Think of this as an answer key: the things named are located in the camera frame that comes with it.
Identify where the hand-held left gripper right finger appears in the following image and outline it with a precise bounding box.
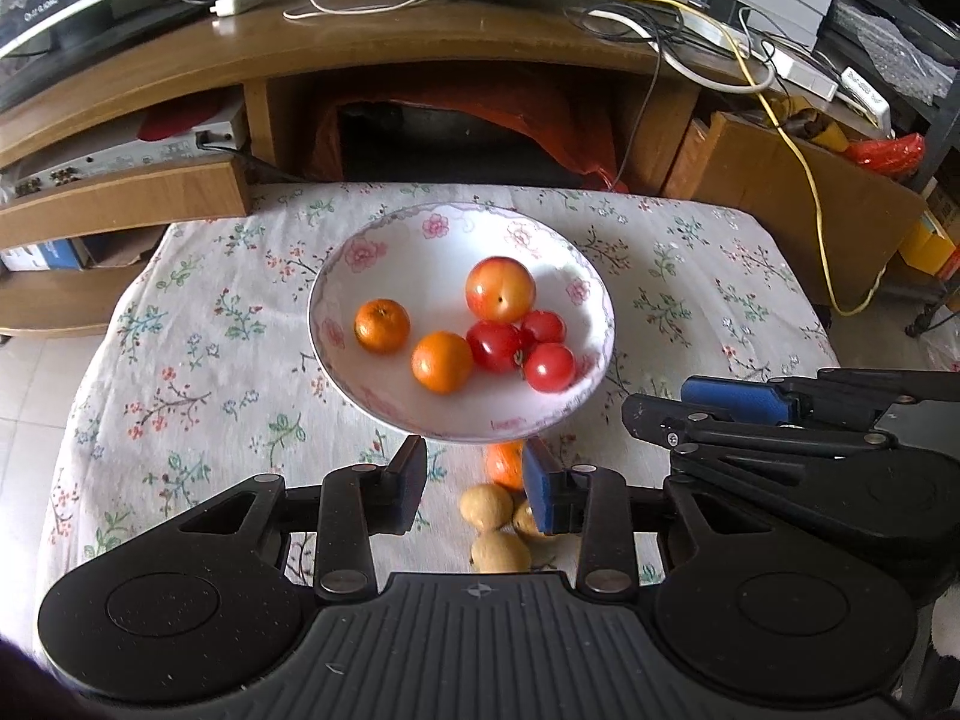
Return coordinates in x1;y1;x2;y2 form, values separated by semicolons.
522;436;741;603

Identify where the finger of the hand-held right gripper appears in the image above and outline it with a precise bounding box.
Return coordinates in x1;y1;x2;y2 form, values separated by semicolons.
680;368;960;429
622;393;887;460

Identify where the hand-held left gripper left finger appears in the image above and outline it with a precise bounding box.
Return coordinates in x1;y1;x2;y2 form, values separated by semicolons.
176;434;429;603

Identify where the brown longan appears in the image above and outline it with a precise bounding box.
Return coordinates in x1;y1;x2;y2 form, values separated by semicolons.
470;531;533;575
460;484;515;530
512;499;560;541

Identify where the small smooth orange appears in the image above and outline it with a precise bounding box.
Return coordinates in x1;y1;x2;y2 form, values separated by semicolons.
484;441;527;493
411;331;476;396

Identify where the red cherry tomato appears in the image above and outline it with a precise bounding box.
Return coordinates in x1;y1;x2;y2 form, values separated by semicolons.
523;343;578;395
466;320;527;374
520;310;568;347

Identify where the bumpy orange mandarin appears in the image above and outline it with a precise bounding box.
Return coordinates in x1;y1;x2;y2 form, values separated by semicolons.
354;299;413;355

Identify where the white floral porcelain bowl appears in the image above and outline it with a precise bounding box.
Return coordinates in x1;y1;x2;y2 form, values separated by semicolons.
307;202;617;443

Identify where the brown cardboard box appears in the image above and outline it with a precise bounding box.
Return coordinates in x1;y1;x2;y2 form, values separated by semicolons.
663;110;929;310

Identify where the floral white tablecloth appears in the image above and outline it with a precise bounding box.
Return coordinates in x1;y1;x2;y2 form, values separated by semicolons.
34;180;842;620

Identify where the yellow box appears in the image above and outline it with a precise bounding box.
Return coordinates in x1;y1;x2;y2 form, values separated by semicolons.
898;208;959;276

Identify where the red plastic bag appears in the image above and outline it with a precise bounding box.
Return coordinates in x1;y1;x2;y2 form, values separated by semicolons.
846;133;928;175

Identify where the white rectangular adapter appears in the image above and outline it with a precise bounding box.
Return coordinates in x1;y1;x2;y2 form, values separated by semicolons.
838;66;895;130

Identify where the red cloth under stand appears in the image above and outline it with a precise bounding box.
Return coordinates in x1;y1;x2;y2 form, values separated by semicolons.
310;84;632;194

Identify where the clear bubble wrap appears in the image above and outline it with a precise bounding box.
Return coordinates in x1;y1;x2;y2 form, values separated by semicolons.
831;0;960;104

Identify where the blue white box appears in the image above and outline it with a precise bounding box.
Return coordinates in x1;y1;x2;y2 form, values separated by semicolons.
0;238;85;273

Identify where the silver media player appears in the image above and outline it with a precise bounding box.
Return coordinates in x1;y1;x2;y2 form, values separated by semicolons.
0;100;250;201

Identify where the wooden television stand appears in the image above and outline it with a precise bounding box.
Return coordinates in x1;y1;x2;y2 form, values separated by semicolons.
0;0;931;338

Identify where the yellow cable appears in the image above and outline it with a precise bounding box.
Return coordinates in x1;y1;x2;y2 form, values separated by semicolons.
596;0;891;317

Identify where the thick white cable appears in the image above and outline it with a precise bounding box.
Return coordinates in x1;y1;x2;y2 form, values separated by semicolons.
583;6;778;96

